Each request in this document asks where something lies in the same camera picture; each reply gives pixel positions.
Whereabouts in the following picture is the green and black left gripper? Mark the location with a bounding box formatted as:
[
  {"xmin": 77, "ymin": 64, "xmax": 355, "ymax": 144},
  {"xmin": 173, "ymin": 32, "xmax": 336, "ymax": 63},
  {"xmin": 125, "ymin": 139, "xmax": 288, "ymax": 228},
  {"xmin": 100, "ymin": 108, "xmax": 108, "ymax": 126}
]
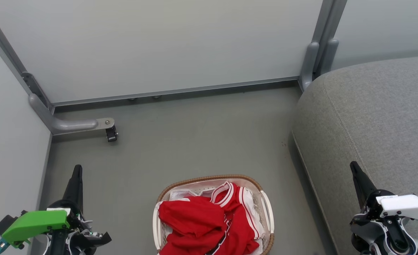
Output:
[{"xmin": 2, "ymin": 165, "xmax": 112, "ymax": 255}]

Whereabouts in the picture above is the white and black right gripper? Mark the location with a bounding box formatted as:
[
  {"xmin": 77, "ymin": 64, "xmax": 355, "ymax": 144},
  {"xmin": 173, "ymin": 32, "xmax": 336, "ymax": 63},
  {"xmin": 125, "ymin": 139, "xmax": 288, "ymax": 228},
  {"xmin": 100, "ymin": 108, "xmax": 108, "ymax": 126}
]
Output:
[{"xmin": 350, "ymin": 161, "xmax": 418, "ymax": 255}]

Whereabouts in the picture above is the red jersey with white trim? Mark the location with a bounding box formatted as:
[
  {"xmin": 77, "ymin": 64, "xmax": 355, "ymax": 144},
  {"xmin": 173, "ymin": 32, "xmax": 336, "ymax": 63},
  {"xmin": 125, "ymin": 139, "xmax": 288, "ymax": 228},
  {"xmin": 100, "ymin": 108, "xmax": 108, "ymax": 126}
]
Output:
[{"xmin": 158, "ymin": 181, "xmax": 266, "ymax": 255}]

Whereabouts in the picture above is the grey fabric sofa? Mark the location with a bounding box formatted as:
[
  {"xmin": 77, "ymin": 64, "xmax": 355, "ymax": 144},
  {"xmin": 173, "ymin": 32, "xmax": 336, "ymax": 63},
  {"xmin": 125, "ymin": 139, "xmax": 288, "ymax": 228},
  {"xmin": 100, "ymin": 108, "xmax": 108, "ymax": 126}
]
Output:
[{"xmin": 292, "ymin": 55, "xmax": 418, "ymax": 255}]

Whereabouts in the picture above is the black caster wheel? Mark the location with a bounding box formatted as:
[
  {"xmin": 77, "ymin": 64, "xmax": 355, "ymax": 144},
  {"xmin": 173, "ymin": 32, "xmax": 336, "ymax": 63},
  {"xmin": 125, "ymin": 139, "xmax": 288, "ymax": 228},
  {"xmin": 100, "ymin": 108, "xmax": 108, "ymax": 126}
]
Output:
[{"xmin": 105, "ymin": 126, "xmax": 119, "ymax": 142}]

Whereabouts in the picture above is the white laundry basket brown rim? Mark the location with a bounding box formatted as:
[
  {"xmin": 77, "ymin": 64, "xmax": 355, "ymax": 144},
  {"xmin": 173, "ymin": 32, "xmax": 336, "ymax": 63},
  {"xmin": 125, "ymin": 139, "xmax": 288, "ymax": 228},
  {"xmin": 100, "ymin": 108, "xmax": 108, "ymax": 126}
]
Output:
[{"xmin": 153, "ymin": 174, "xmax": 275, "ymax": 255}]

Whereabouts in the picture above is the grey partition foot with post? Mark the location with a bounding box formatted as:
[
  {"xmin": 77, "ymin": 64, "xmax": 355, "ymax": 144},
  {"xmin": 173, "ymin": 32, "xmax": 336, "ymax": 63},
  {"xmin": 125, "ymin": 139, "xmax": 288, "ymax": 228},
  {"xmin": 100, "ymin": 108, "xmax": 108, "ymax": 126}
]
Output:
[{"xmin": 0, "ymin": 7, "xmax": 116, "ymax": 136}]

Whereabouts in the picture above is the grey partition bottom rail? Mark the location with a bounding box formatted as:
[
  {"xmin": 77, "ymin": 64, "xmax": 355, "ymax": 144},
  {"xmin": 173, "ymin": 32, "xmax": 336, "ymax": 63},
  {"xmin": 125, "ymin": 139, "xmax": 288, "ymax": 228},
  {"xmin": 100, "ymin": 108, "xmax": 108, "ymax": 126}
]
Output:
[{"xmin": 52, "ymin": 76, "xmax": 300, "ymax": 107}]

